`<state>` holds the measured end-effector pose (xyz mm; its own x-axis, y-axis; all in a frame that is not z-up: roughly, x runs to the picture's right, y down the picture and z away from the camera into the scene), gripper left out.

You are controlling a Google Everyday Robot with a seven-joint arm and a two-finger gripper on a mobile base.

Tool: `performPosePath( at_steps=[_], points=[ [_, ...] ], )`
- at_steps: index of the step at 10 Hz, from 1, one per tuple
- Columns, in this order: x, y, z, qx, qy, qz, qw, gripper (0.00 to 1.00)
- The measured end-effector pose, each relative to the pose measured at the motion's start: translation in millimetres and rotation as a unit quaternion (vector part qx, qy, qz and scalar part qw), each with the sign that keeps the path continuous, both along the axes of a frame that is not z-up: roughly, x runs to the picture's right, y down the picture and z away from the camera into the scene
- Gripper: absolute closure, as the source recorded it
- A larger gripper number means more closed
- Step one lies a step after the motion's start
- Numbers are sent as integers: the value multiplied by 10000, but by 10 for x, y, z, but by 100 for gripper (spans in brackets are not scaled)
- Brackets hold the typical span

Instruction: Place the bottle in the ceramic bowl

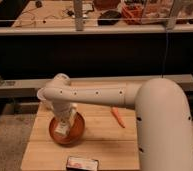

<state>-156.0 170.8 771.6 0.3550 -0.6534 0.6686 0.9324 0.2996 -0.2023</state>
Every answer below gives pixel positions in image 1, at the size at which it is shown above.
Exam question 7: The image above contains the brown ceramic bowl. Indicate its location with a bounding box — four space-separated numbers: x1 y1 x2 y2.
49 113 85 145

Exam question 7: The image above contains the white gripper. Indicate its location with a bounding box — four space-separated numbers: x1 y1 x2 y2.
53 103 77 136

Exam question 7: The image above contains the orange carrot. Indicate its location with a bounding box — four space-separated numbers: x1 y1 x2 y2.
111 107 125 128

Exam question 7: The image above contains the dark rectangular box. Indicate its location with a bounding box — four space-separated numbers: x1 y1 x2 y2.
66 156 99 171

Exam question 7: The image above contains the orange basket on shelf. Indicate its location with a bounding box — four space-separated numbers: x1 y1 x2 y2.
121 4 143 25

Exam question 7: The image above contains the black bowl on shelf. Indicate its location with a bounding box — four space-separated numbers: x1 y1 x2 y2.
97 10 121 26

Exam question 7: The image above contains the wooden cutting board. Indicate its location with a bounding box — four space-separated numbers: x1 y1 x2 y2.
21 104 140 171

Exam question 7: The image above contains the white vertical post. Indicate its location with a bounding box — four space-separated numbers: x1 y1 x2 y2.
73 0 83 31

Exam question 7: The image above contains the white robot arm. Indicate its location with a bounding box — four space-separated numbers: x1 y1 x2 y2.
37 74 193 171

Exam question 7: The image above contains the blue hanging cable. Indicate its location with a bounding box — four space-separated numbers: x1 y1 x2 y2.
161 25 170 79

